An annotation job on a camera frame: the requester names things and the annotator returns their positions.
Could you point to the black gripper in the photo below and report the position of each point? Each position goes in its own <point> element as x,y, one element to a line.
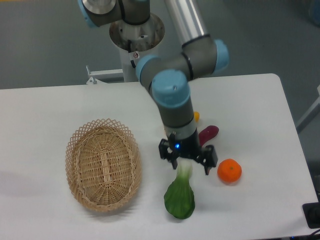
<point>189,148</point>

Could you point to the green leafy bok choy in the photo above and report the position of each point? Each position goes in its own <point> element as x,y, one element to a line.
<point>179,199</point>

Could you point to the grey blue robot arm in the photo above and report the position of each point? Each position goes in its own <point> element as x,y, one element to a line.
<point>167,80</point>

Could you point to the purple sweet potato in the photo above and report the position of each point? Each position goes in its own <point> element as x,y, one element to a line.
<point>208,134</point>

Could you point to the orange tangerine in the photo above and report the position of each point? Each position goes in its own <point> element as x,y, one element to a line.
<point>229,171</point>

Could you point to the yellow mango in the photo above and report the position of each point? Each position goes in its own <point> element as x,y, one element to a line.
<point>196,116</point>

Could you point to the woven wicker basket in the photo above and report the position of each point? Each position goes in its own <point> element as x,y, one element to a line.
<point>103,165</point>

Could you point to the black device at table edge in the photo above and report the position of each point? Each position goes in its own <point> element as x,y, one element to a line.
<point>312,214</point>

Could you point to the white metal frame leg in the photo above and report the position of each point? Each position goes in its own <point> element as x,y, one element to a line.
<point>309,115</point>

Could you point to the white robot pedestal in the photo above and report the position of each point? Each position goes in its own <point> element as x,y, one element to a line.
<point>133,43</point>

